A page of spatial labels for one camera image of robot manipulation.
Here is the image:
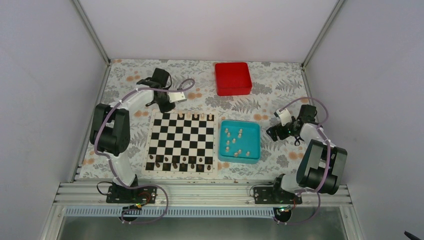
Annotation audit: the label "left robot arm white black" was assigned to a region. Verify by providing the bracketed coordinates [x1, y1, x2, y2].
[89, 68, 176, 203]

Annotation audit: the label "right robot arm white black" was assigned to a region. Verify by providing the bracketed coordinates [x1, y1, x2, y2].
[266, 104, 348, 204]

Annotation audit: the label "light chess pieces in tray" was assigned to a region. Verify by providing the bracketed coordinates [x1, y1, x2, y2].
[220, 128, 255, 158]

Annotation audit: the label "dark chess pieces row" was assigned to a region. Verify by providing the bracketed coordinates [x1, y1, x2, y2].
[143, 154, 214, 173]

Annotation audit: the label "teal tray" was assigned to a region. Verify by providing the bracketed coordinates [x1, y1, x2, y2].
[217, 120, 261, 165]

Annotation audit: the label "floral patterned mat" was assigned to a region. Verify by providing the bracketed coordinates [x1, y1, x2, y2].
[79, 58, 332, 182]

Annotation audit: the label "black white chessboard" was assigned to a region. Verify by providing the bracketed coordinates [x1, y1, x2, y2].
[141, 110, 219, 179]

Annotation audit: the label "red square box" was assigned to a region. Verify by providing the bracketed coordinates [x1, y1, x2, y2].
[214, 62, 253, 97]

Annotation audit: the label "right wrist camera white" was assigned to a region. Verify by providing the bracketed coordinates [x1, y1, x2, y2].
[274, 108, 292, 126]

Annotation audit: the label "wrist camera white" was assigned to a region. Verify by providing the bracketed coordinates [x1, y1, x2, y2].
[274, 108, 292, 126]
[168, 91, 187, 103]

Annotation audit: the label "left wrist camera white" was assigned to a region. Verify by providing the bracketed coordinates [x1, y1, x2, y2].
[168, 91, 187, 103]

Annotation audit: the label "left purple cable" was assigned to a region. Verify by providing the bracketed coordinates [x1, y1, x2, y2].
[94, 78, 196, 225]

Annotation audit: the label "purple cable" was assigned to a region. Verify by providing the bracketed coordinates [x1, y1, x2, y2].
[94, 78, 196, 225]
[273, 96, 332, 226]

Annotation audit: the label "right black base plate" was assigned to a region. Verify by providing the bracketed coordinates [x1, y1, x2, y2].
[251, 185, 303, 205]

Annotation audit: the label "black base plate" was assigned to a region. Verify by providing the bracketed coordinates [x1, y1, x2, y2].
[251, 185, 303, 205]
[105, 184, 157, 204]

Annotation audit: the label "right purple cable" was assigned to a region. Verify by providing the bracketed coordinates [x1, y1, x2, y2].
[273, 96, 332, 226]

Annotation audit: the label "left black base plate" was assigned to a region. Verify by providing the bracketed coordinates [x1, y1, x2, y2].
[105, 184, 157, 204]

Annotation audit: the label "aluminium rail frame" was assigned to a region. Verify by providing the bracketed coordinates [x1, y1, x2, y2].
[53, 181, 353, 207]

